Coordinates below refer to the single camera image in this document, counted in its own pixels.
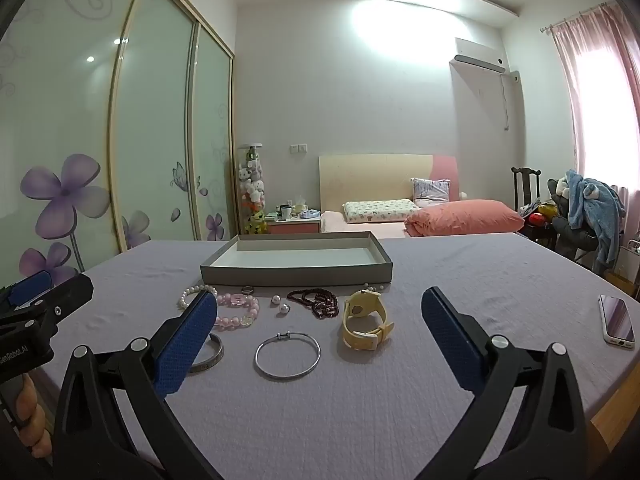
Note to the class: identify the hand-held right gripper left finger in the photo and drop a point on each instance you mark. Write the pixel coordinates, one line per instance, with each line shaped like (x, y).
(185, 345)

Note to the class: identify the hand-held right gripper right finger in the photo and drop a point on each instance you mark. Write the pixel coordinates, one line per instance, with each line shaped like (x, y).
(450, 340)

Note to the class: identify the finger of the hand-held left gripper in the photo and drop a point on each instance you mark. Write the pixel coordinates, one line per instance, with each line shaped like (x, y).
(30, 286)
(75, 290)

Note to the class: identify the yellow wrist watch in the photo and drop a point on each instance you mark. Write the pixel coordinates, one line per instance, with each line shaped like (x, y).
(357, 307)

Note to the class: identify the thin silver bangle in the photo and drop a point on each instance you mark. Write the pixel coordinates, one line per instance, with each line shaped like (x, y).
(285, 336)

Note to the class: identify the grey shallow tray box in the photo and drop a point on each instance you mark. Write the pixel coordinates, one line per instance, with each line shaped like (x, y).
(300, 272)

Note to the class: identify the person's left hand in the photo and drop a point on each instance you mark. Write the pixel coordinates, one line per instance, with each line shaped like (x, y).
(36, 420)

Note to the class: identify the wide silver cuff bangle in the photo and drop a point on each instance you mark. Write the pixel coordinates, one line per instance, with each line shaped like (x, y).
(212, 360)

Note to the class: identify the purple cloth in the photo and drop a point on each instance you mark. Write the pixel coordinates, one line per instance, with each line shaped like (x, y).
(475, 270)

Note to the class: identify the small white bead trinket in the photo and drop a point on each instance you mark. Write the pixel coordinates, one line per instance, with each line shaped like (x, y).
(375, 287)

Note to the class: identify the folded pink quilt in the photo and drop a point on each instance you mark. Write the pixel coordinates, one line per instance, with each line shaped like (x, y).
(465, 217)

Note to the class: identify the flower print flat pillow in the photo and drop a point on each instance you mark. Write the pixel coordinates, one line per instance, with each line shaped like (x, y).
(380, 210)

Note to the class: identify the purple and white pillow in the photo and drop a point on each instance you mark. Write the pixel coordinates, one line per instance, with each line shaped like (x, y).
(431, 191)

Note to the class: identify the colourful toys on chair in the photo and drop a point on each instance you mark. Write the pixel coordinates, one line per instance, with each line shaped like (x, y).
(540, 215)

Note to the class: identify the pink and white nightstand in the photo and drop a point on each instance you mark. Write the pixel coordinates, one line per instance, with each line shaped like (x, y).
(292, 226)

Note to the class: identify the grey garment pile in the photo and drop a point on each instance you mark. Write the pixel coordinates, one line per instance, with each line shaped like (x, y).
(575, 240)

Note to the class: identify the plush toy display tube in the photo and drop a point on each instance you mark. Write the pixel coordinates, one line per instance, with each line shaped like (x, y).
(251, 190)

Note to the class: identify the smartphone with white case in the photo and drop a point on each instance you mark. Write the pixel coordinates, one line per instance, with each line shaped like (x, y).
(617, 320)

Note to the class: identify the dark wooden chair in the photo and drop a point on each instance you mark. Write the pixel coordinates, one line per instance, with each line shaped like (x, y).
(525, 185)

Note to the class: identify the pink bed with headboard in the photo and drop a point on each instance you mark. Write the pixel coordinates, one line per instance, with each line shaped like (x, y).
(375, 175)

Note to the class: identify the blue packet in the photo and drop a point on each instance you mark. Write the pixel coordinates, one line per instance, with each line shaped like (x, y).
(310, 213)

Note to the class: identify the cardboard box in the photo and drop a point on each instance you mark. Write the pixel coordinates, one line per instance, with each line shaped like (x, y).
(622, 275)

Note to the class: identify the flower print sliding wardrobe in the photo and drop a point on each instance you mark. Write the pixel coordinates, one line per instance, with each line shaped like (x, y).
(150, 110)

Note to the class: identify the blue fleece garment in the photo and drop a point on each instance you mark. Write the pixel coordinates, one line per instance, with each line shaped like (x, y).
(600, 210)

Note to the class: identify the air conditioner pipe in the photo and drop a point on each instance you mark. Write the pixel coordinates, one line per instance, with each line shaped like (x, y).
(507, 105)

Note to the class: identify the white air conditioner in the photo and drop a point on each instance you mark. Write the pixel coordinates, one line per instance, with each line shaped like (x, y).
(480, 55)

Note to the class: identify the pink curtain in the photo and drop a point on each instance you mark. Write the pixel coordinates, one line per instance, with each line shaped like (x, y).
(575, 60)

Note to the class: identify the curtain rod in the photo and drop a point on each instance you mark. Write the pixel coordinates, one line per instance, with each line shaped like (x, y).
(575, 17)

